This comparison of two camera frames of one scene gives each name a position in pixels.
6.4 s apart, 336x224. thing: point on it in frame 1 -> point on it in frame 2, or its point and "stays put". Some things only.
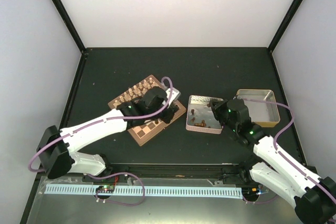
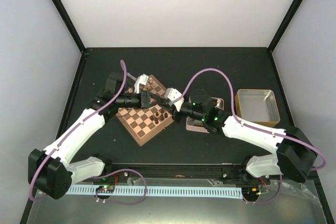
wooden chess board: [145, 130] stays put
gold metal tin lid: [264, 114] stays put
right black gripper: [217, 108] -> [171, 109]
